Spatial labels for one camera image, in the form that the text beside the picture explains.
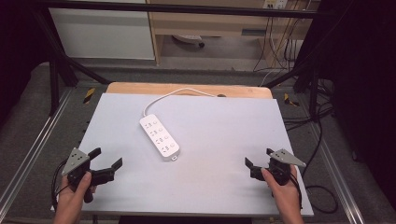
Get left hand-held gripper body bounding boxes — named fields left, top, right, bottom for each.
left=61, top=147, right=115, bottom=204

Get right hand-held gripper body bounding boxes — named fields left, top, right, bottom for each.
left=248, top=148, right=307, bottom=187

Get person's right hand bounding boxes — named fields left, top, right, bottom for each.
left=261, top=164, right=304, bottom=209

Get person's left hand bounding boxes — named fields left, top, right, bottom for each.
left=56, top=171, right=98, bottom=210

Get white power strip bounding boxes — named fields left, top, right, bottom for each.
left=138, top=113, right=181, bottom=162

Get yellow black tape strip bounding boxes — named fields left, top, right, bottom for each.
left=283, top=92, right=301, bottom=107
left=82, top=87, right=96, bottom=105

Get wooden table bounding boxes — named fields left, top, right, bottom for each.
left=106, top=81, right=274, bottom=100

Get white cabinet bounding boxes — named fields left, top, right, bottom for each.
left=49, top=0, right=156, bottom=61

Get black curtain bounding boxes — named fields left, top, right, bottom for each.
left=0, top=0, right=52, bottom=125
left=306, top=0, right=396, bottom=213

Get office chair base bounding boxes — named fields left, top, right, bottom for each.
left=172, top=34, right=206, bottom=49

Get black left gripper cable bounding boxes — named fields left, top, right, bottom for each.
left=50, top=159, right=71, bottom=210

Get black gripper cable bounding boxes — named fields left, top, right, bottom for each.
left=50, top=159, right=71, bottom=210
left=289, top=118, right=339, bottom=215

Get aluminium rail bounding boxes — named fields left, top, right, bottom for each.
left=0, top=88, right=75, bottom=213
left=307, top=122, right=366, bottom=224

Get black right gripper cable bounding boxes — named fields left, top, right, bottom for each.
left=289, top=118, right=339, bottom=215

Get black floor cables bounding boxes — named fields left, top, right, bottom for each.
left=282, top=77, right=336, bottom=133

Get thin white cable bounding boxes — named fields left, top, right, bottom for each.
left=259, top=67, right=278, bottom=88

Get white power strip cable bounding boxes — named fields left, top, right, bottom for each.
left=142, top=87, right=219, bottom=118

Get hanging black cables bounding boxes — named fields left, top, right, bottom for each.
left=252, top=8, right=314, bottom=73

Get white wall socket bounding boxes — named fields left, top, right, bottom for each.
left=262, top=0, right=289, bottom=10

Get black metal frame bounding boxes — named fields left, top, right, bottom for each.
left=30, top=0, right=339, bottom=123

